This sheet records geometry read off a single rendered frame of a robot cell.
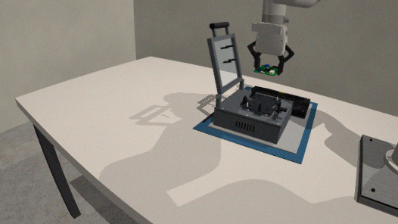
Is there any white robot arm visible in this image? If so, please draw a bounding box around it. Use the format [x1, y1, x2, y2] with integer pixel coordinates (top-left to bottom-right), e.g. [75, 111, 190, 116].
[251, 0, 398, 175]

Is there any green circuit board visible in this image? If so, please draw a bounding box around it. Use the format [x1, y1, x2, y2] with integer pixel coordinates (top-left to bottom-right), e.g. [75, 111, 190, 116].
[254, 64, 278, 76]

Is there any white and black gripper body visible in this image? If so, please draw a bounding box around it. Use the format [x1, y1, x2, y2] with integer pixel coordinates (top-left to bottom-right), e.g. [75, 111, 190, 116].
[255, 24, 288, 56]

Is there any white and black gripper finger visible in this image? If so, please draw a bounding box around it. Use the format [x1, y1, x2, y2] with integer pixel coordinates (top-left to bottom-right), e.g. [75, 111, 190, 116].
[247, 41, 262, 70]
[277, 45, 294, 75]

